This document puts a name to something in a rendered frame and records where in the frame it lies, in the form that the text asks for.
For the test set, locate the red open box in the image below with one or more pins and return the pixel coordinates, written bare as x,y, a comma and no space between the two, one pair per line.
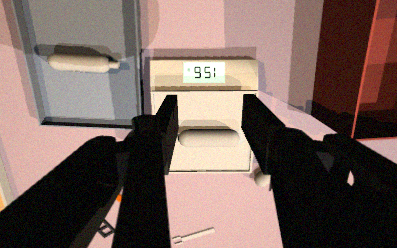
347,44

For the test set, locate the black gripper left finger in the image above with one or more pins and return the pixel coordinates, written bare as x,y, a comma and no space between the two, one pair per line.
66,207

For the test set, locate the white digital scale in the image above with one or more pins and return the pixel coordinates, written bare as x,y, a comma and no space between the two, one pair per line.
210,96

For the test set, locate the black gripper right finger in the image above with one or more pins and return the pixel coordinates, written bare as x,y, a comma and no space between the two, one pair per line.
312,211

